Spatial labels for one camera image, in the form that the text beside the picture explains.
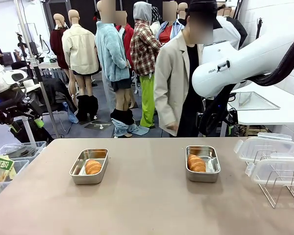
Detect mannequin in dark red dress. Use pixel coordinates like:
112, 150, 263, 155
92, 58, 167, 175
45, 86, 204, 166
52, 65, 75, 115
49, 13, 70, 71

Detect black bunched trousers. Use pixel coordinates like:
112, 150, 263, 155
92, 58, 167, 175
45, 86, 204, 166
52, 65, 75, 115
75, 94, 99, 122

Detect clear plastic storage bin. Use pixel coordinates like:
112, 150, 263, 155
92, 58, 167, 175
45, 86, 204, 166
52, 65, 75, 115
0, 159, 30, 197
0, 141, 47, 160

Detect wooden pallet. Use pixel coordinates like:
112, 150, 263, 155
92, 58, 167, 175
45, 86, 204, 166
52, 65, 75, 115
235, 124, 272, 137

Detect rectangular steel container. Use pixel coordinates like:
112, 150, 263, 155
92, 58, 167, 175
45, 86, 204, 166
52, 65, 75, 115
69, 148, 109, 185
185, 145, 221, 183

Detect black camera stand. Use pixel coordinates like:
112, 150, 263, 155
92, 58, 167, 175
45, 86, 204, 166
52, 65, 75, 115
16, 31, 44, 85

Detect seated background person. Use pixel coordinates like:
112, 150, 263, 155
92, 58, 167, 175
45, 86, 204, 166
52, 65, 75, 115
13, 43, 27, 62

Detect flat mannequin base plate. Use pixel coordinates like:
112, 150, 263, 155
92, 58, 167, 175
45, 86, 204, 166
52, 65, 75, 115
84, 121, 113, 132

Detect person's right forearm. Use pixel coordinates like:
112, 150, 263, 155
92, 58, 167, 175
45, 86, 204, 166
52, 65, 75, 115
159, 93, 179, 127

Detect green snack bag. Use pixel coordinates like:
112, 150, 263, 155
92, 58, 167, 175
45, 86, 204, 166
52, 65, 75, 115
0, 154, 16, 183

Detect mannequin in cream jacket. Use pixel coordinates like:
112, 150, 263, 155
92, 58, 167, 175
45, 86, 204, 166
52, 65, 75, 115
61, 9, 100, 103

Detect black bag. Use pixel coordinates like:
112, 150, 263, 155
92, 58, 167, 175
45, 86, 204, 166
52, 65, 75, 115
9, 118, 55, 145

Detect white side table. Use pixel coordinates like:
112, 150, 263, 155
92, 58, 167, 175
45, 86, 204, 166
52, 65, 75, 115
225, 82, 294, 138

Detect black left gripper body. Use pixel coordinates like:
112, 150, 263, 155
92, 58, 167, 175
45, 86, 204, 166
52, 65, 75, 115
0, 102, 37, 125

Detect mannequin in red jacket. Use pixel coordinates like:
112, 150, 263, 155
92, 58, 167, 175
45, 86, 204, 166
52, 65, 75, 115
115, 11, 135, 71

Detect mannequin in blue shirt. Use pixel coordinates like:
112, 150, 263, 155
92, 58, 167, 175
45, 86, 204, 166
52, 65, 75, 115
158, 1, 187, 45

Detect mannequin in white shirt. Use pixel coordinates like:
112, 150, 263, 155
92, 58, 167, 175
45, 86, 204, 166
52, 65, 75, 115
215, 2, 242, 52

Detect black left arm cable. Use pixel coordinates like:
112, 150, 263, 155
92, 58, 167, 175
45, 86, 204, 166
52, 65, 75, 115
0, 92, 27, 113

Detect perforated metal tray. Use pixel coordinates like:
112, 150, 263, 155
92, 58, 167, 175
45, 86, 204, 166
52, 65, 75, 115
227, 92, 281, 111

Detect golden croissant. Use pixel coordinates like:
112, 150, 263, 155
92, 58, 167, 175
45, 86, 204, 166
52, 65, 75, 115
85, 159, 103, 175
187, 154, 207, 173

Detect metal wire rack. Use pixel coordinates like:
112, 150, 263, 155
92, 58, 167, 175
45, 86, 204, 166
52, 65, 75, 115
253, 149, 294, 209

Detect person in beige blazer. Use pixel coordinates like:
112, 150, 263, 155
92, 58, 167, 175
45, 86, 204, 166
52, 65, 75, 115
153, 0, 218, 138

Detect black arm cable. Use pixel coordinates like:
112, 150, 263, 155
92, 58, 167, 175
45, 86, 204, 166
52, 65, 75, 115
198, 31, 294, 137
0, 92, 27, 113

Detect mannequin in plaid shirt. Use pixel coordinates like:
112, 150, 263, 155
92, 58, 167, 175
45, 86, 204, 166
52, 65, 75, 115
129, 1, 162, 129

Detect light blue cloth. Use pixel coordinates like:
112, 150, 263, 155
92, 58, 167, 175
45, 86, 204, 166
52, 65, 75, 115
62, 101, 79, 124

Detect chair with black jacket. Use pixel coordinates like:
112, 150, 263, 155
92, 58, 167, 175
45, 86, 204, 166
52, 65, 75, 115
26, 77, 78, 138

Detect grey work table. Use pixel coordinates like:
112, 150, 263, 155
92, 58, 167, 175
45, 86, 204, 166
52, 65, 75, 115
38, 62, 72, 72

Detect black tripod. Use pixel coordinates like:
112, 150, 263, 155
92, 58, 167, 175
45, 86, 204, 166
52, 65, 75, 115
256, 17, 264, 40

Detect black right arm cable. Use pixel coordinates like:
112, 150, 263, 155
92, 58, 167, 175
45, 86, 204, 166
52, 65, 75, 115
198, 31, 294, 137

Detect mannequin in dark coat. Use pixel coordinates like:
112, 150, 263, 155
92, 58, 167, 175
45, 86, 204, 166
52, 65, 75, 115
231, 16, 248, 49

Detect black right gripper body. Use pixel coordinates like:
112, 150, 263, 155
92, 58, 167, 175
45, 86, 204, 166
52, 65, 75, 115
223, 109, 239, 126

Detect silver metal pole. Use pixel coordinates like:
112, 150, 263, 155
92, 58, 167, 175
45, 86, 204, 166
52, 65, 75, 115
14, 0, 61, 139

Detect mannequin in blue fleece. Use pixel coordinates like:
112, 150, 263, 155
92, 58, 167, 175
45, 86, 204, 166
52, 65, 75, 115
95, 0, 149, 138

